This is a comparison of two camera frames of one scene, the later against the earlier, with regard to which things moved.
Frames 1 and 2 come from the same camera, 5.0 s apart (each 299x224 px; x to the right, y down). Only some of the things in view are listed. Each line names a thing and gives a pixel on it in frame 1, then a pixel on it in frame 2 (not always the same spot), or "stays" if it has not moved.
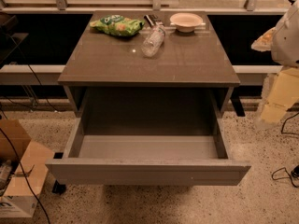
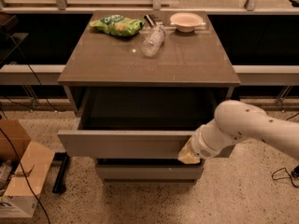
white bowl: x=186 y=21 stays
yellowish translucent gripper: x=287 y=39 → x=199 y=147
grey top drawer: x=169 y=151 → x=138 y=122
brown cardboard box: x=17 y=197 stays
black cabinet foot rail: x=57 y=188 stays
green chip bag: x=119 y=25 stays
